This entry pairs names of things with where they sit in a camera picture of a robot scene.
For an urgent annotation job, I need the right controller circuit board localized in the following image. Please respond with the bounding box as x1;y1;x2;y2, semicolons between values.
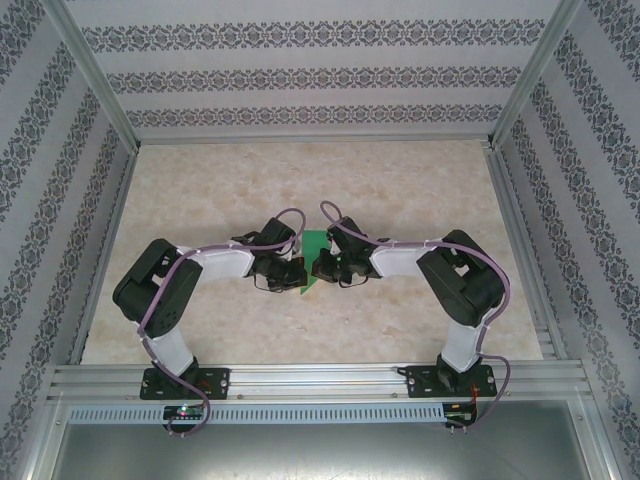
443;402;479;426

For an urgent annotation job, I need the green paper sheet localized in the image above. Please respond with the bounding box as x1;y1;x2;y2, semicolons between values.
298;228;331;298

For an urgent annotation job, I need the grey metal sheet panel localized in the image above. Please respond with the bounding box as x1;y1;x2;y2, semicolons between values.
29;394;616;480

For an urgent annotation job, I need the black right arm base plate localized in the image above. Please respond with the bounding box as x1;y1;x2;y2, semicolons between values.
398;364;494;400

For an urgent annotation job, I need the slotted grey cable duct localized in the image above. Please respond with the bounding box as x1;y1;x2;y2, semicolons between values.
67;403;446;424

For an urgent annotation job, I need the left controller circuit board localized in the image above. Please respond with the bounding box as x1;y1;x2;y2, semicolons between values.
163;405;206;426

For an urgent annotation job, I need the controller circuit board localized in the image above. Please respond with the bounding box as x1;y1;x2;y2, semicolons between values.
163;405;206;426
443;402;479;426

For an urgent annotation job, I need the aluminium frame post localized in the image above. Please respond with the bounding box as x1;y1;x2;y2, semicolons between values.
42;0;142;151
486;0;586;149

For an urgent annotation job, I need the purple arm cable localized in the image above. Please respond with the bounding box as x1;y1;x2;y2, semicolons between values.
319;200;512;434
137;207;307;439

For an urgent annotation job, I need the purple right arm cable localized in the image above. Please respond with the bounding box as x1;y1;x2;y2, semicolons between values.
319;200;512;434

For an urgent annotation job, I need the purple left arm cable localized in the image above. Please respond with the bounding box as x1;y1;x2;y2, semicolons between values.
137;207;307;439

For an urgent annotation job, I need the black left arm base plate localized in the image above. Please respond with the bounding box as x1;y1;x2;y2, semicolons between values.
140;367;232;401

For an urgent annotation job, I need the aluminium mounting rail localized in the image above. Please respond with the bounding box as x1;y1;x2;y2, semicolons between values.
47;363;594;401

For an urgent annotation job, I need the aluminium side rail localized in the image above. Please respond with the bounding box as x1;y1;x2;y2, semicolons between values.
481;144;569;361
69;147;140;366

